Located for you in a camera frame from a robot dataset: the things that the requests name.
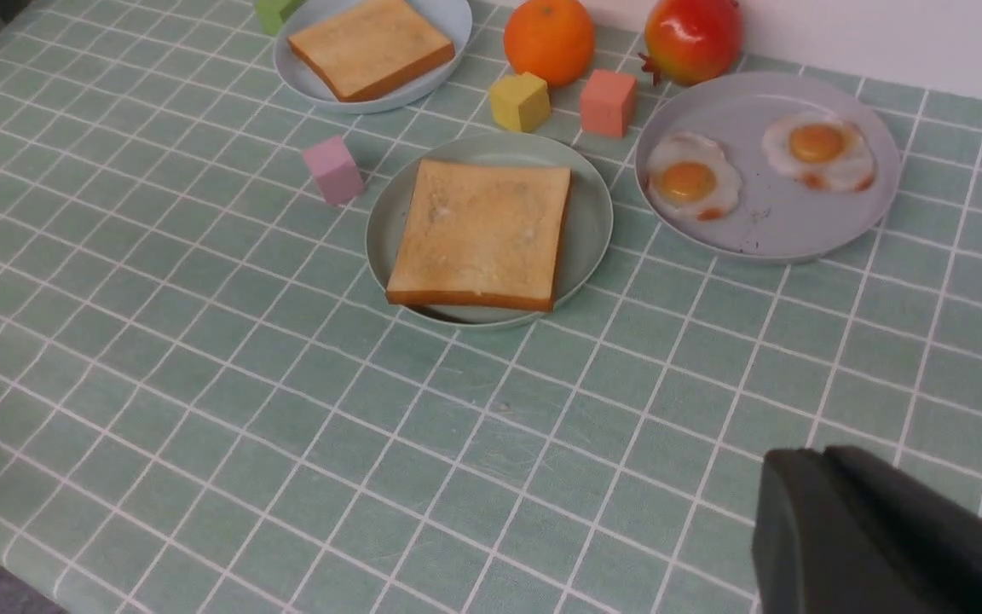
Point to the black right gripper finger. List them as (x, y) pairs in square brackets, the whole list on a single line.
[(842, 531)]

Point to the toast slice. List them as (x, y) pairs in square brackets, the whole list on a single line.
[(372, 49), (482, 235)]

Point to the grey egg plate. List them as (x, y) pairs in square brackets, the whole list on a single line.
[(777, 218)]

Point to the right fried egg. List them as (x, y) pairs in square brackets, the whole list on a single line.
[(823, 152)]

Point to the fried egg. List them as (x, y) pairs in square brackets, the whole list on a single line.
[(823, 152), (688, 177)]

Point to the left fried egg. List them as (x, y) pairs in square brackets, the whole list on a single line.
[(688, 177)]

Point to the salmon foam cube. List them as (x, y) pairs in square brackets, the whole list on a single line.
[(608, 103)]

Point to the red pomegranate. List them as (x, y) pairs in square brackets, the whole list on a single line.
[(690, 42)]

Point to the yellow foam block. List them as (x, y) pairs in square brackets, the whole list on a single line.
[(520, 102)]

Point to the orange fruit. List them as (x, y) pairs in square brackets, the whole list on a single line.
[(554, 40)]

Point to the pink foam cube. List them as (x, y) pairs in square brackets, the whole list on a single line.
[(334, 171)]

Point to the light blue bread plate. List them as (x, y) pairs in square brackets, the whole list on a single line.
[(454, 18)]

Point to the green checked tablecloth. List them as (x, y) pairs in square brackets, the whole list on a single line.
[(207, 405)]

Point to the green foam cube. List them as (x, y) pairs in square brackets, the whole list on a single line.
[(273, 14)]

